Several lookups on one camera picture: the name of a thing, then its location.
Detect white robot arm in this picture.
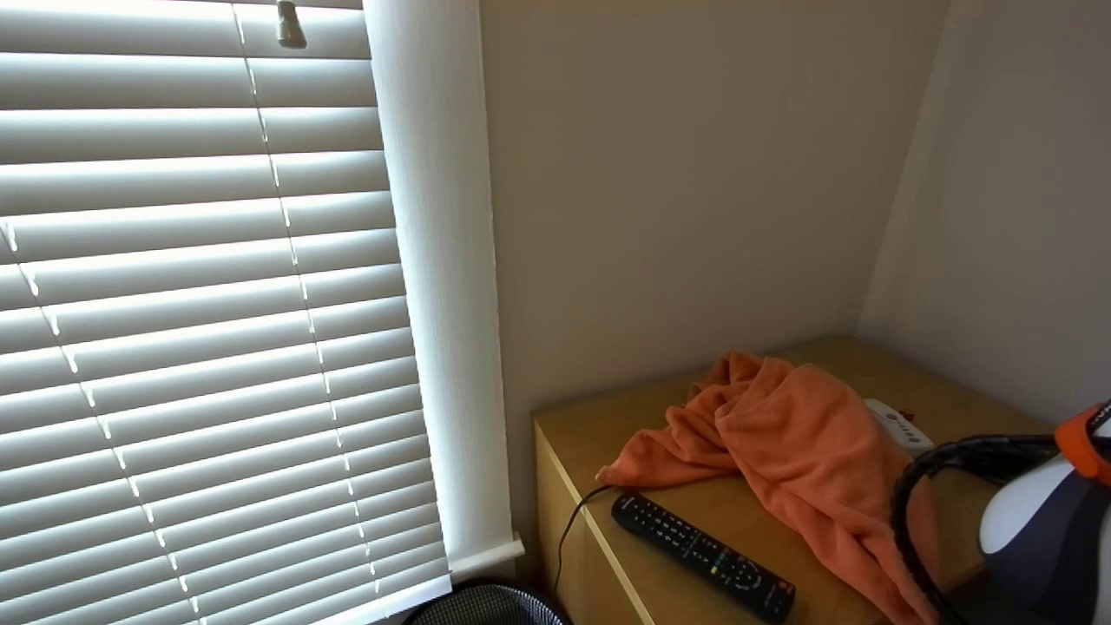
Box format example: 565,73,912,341
981,404,1111,625

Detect wooden dresser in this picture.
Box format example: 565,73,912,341
531,332,1051,625

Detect black tv remote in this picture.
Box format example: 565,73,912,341
613,493,795,625

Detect orange fleece cloth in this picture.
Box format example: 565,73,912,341
596,356,938,625

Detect black round bin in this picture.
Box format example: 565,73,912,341
404,585,565,625

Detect white handheld controller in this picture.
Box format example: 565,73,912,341
868,401,934,454

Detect white window blinds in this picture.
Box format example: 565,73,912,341
0,0,450,625

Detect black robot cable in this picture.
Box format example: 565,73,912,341
888,432,1063,625

